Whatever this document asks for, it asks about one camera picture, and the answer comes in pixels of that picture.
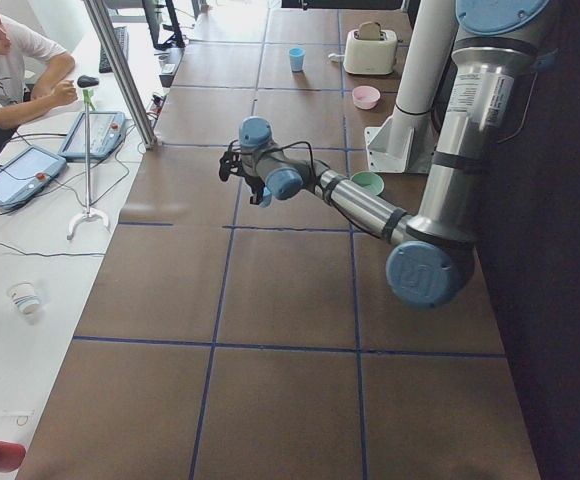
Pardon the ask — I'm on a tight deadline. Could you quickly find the seated person white shirt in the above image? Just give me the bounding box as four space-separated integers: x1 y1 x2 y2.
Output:
0 14 77 151

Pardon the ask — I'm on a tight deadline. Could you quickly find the paper cup striped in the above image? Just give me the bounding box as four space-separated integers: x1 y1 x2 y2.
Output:
7 282 40 315

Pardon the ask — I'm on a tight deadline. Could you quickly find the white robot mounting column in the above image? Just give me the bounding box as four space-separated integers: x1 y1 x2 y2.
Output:
364 0 458 173

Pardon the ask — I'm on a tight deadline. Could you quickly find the teach pendant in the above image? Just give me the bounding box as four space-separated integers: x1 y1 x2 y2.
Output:
59 111 126 162
0 146 67 210

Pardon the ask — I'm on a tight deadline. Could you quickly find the black computer mouse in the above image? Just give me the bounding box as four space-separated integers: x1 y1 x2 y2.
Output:
77 75 99 88

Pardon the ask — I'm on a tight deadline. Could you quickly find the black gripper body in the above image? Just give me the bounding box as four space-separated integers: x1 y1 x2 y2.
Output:
218 140 266 204

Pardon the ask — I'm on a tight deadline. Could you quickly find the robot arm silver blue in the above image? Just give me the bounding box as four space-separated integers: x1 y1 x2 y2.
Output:
219 1 560 308

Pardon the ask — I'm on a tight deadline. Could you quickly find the white camera stand green clip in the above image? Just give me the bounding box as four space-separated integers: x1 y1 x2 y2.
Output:
66 88 110 241

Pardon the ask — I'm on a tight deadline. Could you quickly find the black keyboard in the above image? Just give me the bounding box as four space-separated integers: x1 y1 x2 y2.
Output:
98 25 130 74

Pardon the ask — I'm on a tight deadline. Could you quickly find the teach pendant far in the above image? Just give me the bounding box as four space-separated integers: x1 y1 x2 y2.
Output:
59 111 126 162

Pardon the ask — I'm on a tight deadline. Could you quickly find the light blue cup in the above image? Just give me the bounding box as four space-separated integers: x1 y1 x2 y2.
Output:
288 47 305 73
259 187 272 208

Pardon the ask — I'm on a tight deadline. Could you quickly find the green bowl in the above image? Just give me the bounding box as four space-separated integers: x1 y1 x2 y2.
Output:
350 171 385 196

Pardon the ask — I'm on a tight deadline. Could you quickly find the teach pendant near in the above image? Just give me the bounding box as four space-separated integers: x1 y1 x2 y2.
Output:
0 146 67 210

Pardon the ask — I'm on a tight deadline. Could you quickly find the rubber band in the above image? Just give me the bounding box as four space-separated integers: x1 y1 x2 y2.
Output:
16 416 29 427

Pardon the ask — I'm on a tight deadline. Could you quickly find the cream toaster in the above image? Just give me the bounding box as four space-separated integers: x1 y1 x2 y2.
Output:
343 22 398 76

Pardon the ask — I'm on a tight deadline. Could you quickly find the pink bowl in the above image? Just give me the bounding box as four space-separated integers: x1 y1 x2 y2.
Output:
351 85 381 110

